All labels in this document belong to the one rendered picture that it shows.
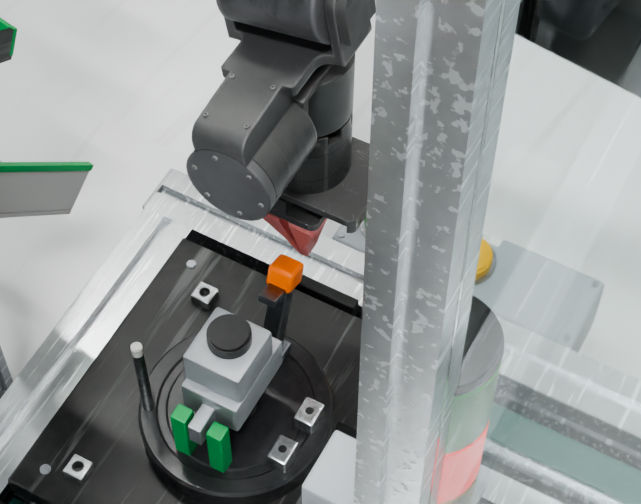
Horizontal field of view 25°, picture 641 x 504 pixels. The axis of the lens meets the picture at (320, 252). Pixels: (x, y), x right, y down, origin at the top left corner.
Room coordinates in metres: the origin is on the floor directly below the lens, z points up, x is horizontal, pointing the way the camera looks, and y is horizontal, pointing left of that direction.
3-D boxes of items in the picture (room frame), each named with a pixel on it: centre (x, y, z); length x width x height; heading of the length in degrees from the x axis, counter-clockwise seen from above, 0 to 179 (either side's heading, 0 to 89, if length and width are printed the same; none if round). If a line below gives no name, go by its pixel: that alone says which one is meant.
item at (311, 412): (0.48, 0.01, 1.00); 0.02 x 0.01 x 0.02; 151
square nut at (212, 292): (0.60, 0.09, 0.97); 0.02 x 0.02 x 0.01; 61
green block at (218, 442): (0.45, 0.07, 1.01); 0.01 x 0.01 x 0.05; 61
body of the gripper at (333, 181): (0.59, 0.01, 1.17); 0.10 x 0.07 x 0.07; 62
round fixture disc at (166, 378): (0.50, 0.06, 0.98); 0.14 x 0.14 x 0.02
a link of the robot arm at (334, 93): (0.59, 0.01, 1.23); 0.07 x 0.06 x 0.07; 152
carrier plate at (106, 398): (0.50, 0.06, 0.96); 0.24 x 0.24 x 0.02; 61
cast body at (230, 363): (0.49, 0.06, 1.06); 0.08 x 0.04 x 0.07; 152
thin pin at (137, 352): (0.50, 0.12, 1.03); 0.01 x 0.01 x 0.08
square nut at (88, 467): (0.45, 0.17, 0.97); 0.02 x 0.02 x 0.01; 61
